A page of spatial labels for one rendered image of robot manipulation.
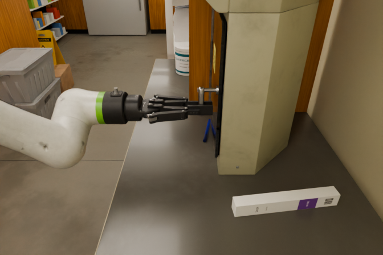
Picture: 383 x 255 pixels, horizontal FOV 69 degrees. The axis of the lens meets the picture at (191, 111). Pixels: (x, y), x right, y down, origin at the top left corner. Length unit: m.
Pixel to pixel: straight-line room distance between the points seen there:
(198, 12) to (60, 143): 0.61
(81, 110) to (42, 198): 1.58
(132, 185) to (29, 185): 1.68
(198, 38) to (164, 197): 0.56
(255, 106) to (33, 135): 0.53
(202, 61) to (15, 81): 2.02
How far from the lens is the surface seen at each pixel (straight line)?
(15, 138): 0.72
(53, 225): 2.11
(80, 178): 2.36
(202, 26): 1.03
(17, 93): 2.87
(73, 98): 0.80
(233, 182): 0.85
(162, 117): 0.74
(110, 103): 0.77
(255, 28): 0.66
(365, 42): 0.99
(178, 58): 1.48
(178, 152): 0.95
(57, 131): 0.73
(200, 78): 1.09
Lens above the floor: 1.54
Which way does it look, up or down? 31 degrees down
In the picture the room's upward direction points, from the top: straight up
